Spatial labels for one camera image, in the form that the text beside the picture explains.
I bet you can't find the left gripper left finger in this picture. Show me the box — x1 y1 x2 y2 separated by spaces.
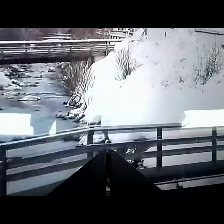
48 148 108 197

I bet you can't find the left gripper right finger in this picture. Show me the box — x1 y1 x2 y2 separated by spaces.
107 149 163 197

